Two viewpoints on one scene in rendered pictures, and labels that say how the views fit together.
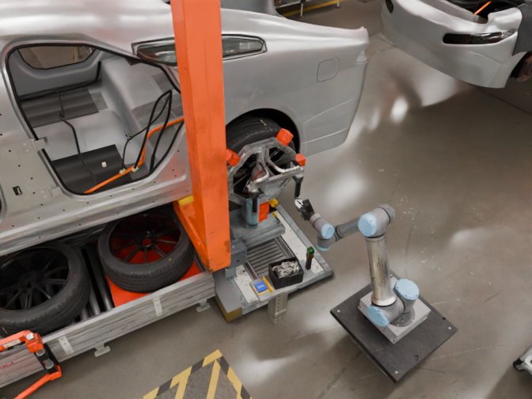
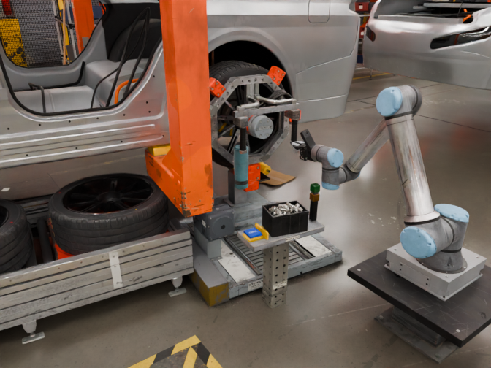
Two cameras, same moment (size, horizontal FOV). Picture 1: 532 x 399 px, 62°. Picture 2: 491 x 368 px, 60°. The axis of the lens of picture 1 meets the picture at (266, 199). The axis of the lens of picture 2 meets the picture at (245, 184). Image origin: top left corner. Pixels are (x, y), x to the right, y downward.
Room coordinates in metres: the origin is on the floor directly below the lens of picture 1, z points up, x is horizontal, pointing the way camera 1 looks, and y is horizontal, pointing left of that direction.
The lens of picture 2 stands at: (-0.14, -0.02, 1.55)
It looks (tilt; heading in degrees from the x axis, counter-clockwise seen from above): 24 degrees down; 2
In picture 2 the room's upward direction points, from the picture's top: straight up
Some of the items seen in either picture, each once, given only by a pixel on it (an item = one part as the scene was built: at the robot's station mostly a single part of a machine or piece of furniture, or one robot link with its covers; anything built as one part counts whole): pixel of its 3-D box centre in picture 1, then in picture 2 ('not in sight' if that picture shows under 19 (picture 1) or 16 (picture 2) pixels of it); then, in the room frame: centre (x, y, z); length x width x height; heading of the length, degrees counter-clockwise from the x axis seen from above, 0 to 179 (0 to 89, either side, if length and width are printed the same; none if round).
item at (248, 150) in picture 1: (260, 173); (249, 121); (2.39, 0.05, 0.85); 0.54 x 0.07 x 0.54; 120
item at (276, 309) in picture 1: (277, 301); (275, 269); (1.76, -0.11, 0.21); 0.10 x 0.10 x 0.42; 30
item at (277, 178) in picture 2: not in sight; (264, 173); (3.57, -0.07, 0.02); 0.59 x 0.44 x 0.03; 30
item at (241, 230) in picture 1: (249, 210); (237, 189); (2.54, 0.13, 0.32); 0.40 x 0.30 x 0.28; 120
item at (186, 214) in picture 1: (194, 210); (170, 158); (2.15, 0.49, 0.69); 0.52 x 0.17 x 0.35; 30
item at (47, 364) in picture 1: (43, 355); not in sight; (1.24, 1.32, 0.30); 0.09 x 0.05 x 0.50; 120
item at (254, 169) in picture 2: (257, 207); (246, 174); (2.43, 0.06, 0.48); 0.16 x 0.12 x 0.17; 30
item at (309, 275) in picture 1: (283, 280); (281, 231); (1.78, -0.14, 0.44); 0.43 x 0.17 x 0.03; 120
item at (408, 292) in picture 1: (403, 295); (447, 225); (1.59, -0.88, 0.59); 0.17 x 0.15 x 0.18; 128
